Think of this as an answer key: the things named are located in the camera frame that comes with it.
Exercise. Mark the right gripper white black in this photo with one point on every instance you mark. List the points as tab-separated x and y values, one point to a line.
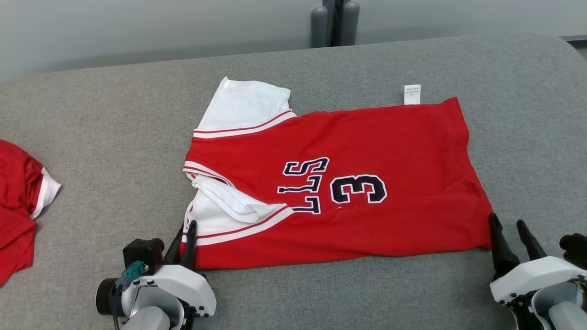
532	275

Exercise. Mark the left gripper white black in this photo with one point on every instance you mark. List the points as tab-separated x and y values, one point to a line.
188	286

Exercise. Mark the red jersey shirt number 23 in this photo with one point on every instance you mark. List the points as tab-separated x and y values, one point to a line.
390	142

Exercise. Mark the red shorts white trim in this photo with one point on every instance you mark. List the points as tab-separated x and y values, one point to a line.
16	206

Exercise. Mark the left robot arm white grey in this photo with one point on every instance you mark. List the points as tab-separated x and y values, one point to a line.
149	316

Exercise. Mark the teal left camera connector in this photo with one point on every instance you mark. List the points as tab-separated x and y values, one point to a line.
130	275

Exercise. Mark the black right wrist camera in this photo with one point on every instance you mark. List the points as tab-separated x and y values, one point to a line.
575	250

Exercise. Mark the grey cylinder post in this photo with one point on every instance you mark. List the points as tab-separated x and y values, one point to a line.
319	27
350	23

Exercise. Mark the grey vertical wall rail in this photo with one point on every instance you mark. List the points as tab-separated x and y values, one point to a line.
335	23

